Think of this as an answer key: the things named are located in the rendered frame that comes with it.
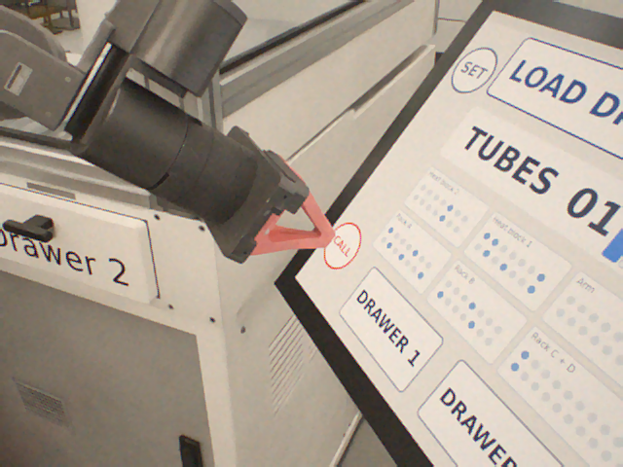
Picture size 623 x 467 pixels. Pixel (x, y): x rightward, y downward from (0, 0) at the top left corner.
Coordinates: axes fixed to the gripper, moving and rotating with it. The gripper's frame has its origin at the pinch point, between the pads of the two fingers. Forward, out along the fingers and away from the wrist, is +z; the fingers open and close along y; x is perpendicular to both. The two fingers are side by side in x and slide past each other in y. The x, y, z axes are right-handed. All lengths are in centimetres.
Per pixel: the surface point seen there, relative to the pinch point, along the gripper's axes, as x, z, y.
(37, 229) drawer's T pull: 23.2, -9.7, 32.3
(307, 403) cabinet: 38, 50, 38
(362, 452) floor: 57, 93, 52
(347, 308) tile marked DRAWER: 3.0, 2.3, -4.7
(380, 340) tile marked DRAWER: 2.5, 2.4, -9.2
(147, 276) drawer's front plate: 20.3, 2.1, 25.1
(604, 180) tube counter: -14.4, 2.6, -15.0
